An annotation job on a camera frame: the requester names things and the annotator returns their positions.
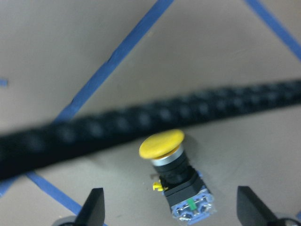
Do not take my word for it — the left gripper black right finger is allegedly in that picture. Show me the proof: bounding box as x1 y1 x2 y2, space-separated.
236 186 278 226

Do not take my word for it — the black braided cable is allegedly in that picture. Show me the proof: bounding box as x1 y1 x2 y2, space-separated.
0 80 301 181

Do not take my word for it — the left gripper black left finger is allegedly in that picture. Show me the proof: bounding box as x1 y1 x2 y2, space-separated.
74 188 105 226

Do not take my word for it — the yellow push button far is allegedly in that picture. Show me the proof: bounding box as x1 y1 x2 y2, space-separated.
139 129 215 226

